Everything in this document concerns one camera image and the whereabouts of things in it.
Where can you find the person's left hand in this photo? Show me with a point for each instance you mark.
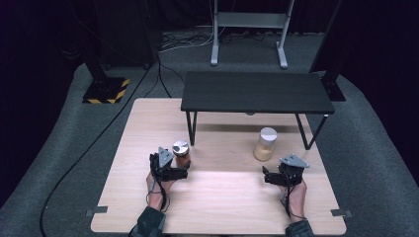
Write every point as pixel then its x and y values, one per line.
pixel 157 192

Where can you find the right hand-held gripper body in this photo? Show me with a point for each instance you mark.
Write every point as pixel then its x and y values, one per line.
pixel 290 169

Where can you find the black stand with striped base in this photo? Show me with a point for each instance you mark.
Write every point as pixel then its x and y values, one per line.
pixel 105 90

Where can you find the orange spice jar silver lid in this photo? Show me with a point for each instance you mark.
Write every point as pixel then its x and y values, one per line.
pixel 182 154

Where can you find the grey metal stand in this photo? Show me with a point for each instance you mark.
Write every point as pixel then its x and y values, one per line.
pixel 250 23

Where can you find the black cabinet on casters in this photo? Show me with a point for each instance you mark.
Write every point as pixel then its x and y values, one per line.
pixel 126 33

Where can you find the black shelf with metal legs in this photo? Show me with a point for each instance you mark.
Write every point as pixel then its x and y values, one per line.
pixel 255 92

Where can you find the person's right hand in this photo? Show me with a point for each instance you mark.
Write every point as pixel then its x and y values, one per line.
pixel 298 197

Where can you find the grey tape strip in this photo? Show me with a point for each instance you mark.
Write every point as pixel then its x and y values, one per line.
pixel 341 213
pixel 97 211

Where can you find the beige powder jar white lid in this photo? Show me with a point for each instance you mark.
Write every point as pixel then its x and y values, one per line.
pixel 265 144

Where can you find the black metal stand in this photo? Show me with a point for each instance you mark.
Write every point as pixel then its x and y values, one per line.
pixel 331 82

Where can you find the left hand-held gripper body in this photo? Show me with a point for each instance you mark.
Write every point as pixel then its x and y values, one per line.
pixel 163 164

